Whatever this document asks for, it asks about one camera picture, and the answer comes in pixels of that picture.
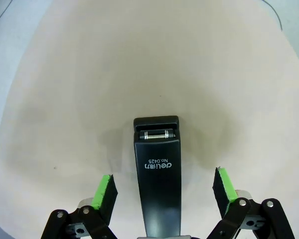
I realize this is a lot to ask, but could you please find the thin black floor cable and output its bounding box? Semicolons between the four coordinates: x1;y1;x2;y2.
263;0;283;31

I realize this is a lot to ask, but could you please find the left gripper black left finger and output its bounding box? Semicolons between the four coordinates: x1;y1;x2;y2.
41;173;119;239

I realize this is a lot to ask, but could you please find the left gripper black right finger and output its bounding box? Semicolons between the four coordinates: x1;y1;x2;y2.
206;166;296;239

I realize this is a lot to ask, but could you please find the black deli stapler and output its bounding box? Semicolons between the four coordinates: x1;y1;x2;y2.
133;115;182;232

